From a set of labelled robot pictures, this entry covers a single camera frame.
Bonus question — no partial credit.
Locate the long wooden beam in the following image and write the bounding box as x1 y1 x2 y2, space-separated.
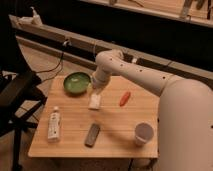
9 15 213 81

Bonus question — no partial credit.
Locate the wooden table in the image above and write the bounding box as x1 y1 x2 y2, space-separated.
28 76 158 158

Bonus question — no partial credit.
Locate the white spray bottle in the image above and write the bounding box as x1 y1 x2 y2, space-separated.
31 6 43 26

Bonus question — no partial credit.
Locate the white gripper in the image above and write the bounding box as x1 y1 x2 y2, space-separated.
91 69 110 97

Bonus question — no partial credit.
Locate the black chair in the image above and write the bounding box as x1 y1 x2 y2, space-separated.
0 71 47 171

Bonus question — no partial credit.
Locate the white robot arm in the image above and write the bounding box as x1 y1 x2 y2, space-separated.
92 50 213 171

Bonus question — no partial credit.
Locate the white sponge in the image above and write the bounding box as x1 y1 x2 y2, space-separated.
89 94 101 110

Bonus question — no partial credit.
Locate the green bowl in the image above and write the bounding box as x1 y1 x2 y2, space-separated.
63 72 91 95

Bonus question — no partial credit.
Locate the white tube bottle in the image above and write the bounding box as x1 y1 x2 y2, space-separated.
47 106 61 142

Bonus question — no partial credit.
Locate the orange carrot toy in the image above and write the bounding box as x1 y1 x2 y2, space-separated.
119 91 131 106

